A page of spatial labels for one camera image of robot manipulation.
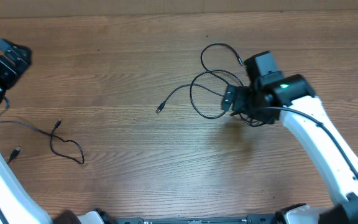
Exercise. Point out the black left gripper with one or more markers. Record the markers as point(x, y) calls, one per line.
point(9, 73)

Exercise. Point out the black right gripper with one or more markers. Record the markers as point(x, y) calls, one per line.
point(242, 94)

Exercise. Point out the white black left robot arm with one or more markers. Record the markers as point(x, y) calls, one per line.
point(16, 206)

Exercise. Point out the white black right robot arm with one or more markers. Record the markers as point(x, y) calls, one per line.
point(303, 114)

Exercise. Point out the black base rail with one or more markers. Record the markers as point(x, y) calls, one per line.
point(197, 220)

